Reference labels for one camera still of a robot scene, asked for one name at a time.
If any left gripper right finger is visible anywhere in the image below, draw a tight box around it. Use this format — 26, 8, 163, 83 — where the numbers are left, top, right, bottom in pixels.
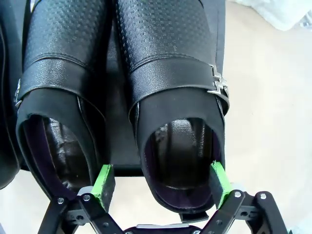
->
201, 160, 289, 234

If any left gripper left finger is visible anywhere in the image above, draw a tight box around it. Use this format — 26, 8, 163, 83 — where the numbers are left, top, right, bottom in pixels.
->
36, 163, 124, 234

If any black leather loafer shoe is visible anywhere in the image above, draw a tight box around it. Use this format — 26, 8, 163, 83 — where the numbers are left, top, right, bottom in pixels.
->
0, 0, 20, 191
14, 0, 115, 203
114, 0, 231, 222

